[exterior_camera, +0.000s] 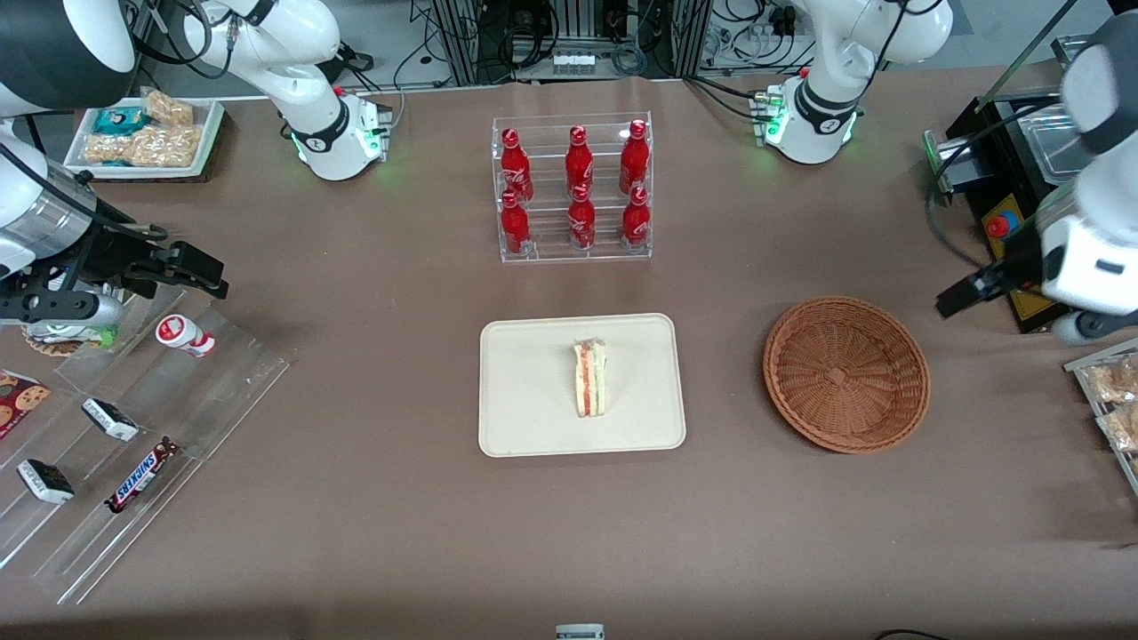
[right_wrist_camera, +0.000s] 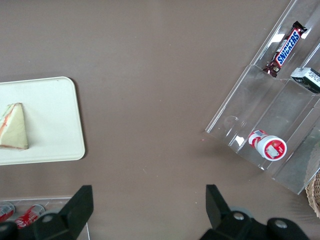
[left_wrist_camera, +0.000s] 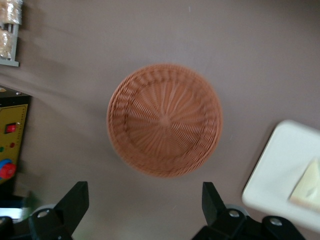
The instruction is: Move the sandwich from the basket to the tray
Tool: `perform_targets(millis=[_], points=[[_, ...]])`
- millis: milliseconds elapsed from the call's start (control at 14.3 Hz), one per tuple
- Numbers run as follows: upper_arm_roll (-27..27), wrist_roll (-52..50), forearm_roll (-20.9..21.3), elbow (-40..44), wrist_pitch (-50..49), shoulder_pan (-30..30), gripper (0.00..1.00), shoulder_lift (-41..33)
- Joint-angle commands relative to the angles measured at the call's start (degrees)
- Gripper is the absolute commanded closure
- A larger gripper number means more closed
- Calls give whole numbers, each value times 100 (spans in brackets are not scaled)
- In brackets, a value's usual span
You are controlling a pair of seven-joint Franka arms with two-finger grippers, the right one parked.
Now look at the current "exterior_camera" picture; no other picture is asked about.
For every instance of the clear acrylic stepped display stand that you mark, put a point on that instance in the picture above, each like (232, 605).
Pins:
(169, 400)

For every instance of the cream rectangular plastic tray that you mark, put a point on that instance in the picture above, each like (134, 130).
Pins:
(524, 387)

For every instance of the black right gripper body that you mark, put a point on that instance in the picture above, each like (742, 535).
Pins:
(114, 250)

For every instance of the wrapped pastry package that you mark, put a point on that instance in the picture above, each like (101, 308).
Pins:
(1116, 382)
(1122, 427)

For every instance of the black machine with yellow panel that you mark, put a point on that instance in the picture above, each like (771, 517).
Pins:
(987, 169)

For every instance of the round brown wicker basket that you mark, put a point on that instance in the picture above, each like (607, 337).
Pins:
(845, 373)

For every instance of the white snack tray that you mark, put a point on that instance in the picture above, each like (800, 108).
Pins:
(206, 133)

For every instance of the triangular sandwich with filling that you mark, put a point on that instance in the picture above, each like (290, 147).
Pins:
(590, 380)

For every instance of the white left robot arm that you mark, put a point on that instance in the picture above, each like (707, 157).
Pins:
(822, 98)

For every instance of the white red yogurt drink bottle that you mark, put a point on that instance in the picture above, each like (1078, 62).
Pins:
(182, 334)

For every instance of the large peanut brittle pack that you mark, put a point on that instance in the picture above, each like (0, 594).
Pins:
(147, 147)

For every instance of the small wicker coaster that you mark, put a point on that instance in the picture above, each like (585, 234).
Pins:
(49, 345)

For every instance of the clear acrylic bottle rack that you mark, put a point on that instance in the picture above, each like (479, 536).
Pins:
(547, 244)

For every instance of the small peanut brittle pack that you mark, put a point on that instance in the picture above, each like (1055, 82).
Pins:
(169, 108)

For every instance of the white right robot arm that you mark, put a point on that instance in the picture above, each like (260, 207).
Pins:
(302, 89)

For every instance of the aluminium frame equipment rack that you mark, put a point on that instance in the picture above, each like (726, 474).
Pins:
(462, 40)

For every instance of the snickers chocolate bar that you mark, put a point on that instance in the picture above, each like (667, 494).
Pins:
(140, 476)

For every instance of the metal tray with pastries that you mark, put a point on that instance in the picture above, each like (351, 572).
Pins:
(1080, 369)

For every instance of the white device with label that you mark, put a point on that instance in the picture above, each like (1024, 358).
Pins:
(580, 632)

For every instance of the white power strip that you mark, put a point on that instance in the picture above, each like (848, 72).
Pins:
(573, 62)

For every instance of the teal snack package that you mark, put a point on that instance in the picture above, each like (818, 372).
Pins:
(120, 120)

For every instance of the red cola bottle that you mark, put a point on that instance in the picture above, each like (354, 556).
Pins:
(581, 222)
(579, 164)
(514, 229)
(634, 160)
(636, 222)
(516, 169)

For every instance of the chocolate chip cookie package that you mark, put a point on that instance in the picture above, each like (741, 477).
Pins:
(20, 402)

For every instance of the black white snack box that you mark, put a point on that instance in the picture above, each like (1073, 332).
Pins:
(44, 481)
(110, 420)

